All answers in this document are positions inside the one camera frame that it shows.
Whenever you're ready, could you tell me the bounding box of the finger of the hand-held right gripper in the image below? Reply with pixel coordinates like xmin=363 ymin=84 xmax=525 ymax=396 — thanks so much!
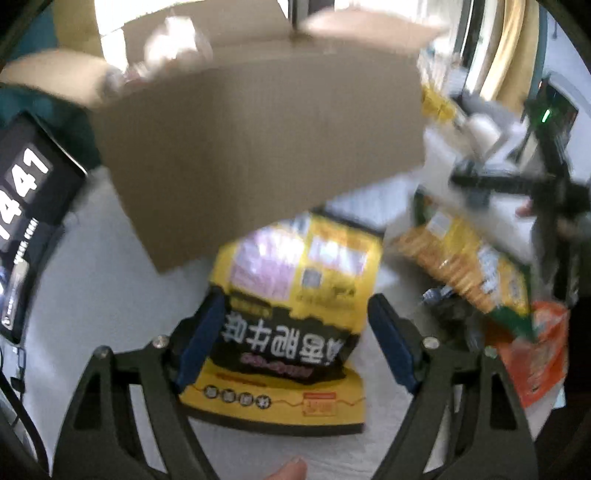
xmin=450 ymin=168 xmax=541 ymax=204

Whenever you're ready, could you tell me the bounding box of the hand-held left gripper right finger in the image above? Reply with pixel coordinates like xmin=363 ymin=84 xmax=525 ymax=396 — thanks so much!
xmin=368 ymin=293 xmax=541 ymax=480

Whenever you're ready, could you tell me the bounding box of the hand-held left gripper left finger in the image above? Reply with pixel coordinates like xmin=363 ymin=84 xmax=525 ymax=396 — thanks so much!
xmin=53 ymin=291 xmax=227 ymax=480

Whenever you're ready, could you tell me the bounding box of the plain white snack packet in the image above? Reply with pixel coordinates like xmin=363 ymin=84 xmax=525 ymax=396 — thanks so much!
xmin=413 ymin=124 xmax=536 ymax=273

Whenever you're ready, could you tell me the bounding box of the yellow black snack bag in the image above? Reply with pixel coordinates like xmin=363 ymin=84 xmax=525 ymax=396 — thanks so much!
xmin=179 ymin=210 xmax=384 ymax=437

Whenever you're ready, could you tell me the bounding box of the orange snack bag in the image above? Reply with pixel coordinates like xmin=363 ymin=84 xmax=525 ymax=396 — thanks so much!
xmin=485 ymin=300 xmax=571 ymax=409

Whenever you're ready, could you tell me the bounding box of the cardboard box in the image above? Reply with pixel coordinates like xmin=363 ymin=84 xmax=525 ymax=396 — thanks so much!
xmin=4 ymin=0 xmax=448 ymax=275

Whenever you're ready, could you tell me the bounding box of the person's right hand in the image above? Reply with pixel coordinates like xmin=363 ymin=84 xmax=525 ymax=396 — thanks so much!
xmin=515 ymin=200 xmax=583 ymax=305

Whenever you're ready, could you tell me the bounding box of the person's left hand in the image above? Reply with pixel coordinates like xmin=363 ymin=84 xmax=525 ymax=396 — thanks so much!
xmin=265 ymin=457 xmax=308 ymax=480

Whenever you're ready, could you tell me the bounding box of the small blue white packet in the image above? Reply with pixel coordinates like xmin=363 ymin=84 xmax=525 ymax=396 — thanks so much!
xmin=422 ymin=286 xmax=462 ymax=308

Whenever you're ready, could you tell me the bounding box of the yellow green cracker bag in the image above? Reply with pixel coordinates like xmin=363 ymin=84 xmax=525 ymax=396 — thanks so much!
xmin=394 ymin=210 xmax=539 ymax=342

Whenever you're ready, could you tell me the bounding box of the yellow plastic bag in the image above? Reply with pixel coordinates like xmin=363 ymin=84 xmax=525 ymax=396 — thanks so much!
xmin=420 ymin=83 xmax=467 ymax=130

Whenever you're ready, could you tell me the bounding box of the tablet clock display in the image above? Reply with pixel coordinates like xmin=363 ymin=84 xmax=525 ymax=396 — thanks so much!
xmin=0 ymin=111 xmax=88 ymax=344

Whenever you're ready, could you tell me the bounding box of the teal curtain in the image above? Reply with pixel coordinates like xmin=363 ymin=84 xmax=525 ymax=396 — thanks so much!
xmin=0 ymin=4 xmax=105 ymax=174

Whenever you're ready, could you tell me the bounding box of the black tablet cable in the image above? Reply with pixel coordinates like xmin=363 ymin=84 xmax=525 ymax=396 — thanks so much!
xmin=0 ymin=344 xmax=51 ymax=480

